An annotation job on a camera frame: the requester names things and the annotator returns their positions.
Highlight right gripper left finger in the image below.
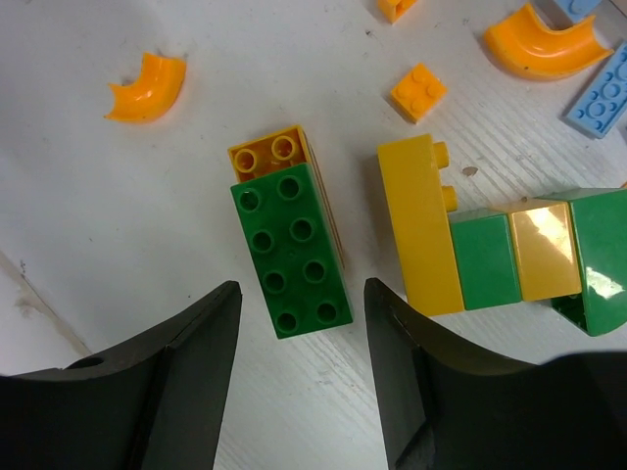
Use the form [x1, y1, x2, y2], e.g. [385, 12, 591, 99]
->
[1, 281, 242, 469]

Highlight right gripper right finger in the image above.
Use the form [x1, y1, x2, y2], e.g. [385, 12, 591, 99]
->
[363, 278, 626, 469]

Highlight green two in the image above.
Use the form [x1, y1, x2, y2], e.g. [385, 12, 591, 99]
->
[230, 164, 353, 339]

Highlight long yellow brick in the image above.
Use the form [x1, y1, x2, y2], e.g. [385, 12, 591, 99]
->
[377, 134, 464, 316]

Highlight green yellow bricks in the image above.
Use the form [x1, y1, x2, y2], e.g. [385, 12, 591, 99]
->
[449, 188, 626, 337]

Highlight small orange square brick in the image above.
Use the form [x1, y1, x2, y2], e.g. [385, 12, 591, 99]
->
[390, 63, 448, 123]

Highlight orange curved piece lone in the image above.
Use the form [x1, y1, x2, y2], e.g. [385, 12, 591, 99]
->
[104, 52, 187, 123]

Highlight light blue plate brick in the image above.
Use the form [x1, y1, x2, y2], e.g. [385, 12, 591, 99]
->
[564, 41, 626, 139]

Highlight orange curved piece middle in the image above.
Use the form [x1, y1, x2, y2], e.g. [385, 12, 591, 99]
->
[483, 2, 614, 81]

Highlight tiny orange brick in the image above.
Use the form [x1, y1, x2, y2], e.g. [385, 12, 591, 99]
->
[377, 0, 416, 24]

